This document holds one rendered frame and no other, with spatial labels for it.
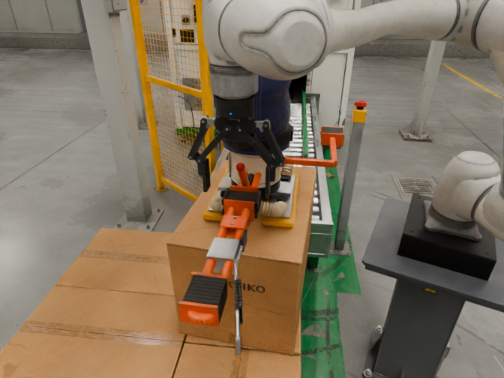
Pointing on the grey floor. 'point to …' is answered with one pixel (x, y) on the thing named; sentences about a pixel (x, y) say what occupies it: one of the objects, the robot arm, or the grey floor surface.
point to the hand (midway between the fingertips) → (236, 187)
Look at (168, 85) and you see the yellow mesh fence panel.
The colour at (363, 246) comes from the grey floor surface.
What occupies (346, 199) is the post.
